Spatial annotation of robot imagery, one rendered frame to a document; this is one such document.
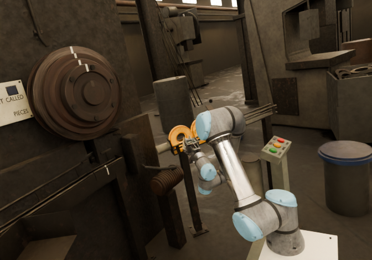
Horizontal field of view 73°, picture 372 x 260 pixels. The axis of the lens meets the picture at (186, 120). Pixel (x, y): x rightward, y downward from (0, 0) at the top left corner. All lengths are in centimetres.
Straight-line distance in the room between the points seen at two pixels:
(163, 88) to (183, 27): 536
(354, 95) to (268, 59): 131
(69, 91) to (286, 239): 110
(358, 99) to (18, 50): 258
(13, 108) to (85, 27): 60
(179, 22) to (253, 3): 566
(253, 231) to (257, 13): 306
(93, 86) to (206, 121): 58
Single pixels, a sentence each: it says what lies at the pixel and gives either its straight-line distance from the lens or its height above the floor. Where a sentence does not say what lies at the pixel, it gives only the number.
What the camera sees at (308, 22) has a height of 130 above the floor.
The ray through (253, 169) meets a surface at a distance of 159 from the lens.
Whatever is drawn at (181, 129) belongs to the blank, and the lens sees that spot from 159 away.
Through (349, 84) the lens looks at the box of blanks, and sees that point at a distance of 270.
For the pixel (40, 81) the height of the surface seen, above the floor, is 121.
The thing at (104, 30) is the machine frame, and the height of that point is 144.
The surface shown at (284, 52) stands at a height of 101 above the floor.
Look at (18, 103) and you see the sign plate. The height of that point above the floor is 114.
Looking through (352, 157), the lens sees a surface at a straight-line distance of 183.
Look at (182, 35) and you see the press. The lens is 908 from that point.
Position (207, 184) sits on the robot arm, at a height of 56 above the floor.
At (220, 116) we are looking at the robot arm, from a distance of 105.
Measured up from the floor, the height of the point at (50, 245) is 61.
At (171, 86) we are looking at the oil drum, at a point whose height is 79.
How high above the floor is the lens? 121
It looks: 14 degrees down
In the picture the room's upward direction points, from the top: 11 degrees counter-clockwise
